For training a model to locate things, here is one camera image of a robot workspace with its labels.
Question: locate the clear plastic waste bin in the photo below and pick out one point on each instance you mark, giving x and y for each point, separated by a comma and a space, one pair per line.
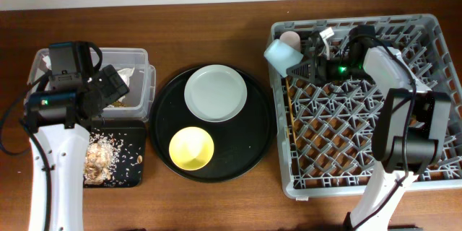
133, 79

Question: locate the wooden chopstick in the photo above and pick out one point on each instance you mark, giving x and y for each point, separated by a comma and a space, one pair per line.
291, 115

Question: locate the food scraps pile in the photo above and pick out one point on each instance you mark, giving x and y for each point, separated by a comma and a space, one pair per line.
112, 162

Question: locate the yellow bowl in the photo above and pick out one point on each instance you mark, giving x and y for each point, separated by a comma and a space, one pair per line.
191, 148

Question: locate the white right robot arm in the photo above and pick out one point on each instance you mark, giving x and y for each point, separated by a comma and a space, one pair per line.
411, 126

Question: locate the white paper napkin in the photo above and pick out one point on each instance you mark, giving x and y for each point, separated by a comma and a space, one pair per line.
125, 74

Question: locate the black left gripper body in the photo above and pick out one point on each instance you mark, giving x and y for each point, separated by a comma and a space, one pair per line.
99, 94

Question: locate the round black serving tray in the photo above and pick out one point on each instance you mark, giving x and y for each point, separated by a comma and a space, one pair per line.
239, 143

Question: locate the grey dishwasher rack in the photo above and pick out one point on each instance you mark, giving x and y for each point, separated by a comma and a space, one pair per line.
334, 123

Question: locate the pink cup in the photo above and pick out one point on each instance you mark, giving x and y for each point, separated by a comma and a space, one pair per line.
292, 39

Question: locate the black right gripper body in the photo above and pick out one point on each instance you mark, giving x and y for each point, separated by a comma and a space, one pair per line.
336, 68

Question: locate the grey plate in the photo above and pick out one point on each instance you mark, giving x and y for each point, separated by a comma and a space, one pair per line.
215, 93

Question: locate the black rectangular food tray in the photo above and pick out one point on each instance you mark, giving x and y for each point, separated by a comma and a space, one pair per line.
134, 130

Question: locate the light blue cup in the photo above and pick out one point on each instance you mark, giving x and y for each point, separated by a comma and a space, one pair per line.
282, 56

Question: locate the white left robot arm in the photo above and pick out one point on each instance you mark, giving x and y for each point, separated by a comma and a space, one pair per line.
58, 123

